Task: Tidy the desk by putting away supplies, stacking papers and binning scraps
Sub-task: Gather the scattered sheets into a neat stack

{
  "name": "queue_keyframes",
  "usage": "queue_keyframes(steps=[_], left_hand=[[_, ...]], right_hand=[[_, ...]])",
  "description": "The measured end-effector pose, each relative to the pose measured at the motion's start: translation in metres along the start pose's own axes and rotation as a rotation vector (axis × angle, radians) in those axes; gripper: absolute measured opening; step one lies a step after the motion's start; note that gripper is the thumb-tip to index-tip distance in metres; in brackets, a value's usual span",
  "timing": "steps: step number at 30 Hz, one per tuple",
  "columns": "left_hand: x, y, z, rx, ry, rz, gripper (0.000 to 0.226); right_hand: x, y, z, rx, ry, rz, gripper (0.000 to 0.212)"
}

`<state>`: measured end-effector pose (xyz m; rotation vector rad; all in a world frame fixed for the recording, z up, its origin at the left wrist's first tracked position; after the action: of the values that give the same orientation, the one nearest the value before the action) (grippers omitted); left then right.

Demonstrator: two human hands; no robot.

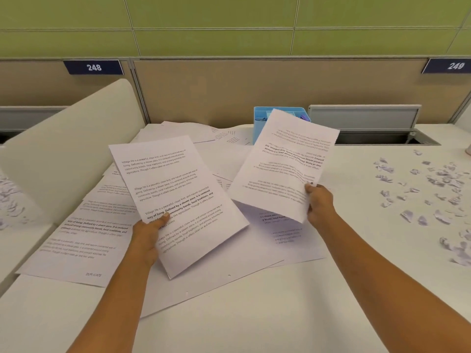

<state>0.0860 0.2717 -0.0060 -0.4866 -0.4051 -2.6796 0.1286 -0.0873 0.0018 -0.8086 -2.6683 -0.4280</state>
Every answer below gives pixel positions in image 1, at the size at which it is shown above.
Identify white desk divider panel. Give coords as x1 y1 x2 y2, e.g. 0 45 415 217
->
0 78 148 232

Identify scattered torn paper scraps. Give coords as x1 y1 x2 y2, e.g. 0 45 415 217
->
373 149 471 267
0 176 28 230

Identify pile of printed papers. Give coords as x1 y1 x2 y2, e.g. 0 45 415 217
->
15 121 328 320

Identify printed paper sheet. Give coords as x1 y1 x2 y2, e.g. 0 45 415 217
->
108 135 250 280
228 109 340 224

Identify dark blue number sign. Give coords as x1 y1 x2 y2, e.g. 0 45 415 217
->
422 58 471 74
63 60 124 75

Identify person's right forearm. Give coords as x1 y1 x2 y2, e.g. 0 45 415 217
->
311 210 471 353

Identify person's left hand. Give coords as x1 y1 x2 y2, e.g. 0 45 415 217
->
128 212 171 268

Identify person's left forearm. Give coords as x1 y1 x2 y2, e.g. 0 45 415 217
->
67 249 158 353

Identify person's right hand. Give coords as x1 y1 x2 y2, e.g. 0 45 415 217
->
305 183 338 228

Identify beige cubicle partition panel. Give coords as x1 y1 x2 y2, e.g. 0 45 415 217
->
0 59 148 108
132 58 471 126

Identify blue desk organizer box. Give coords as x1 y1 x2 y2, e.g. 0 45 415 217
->
253 106 310 145

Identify grey cable tray lid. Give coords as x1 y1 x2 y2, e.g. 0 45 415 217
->
0 106 69 133
308 104 422 131

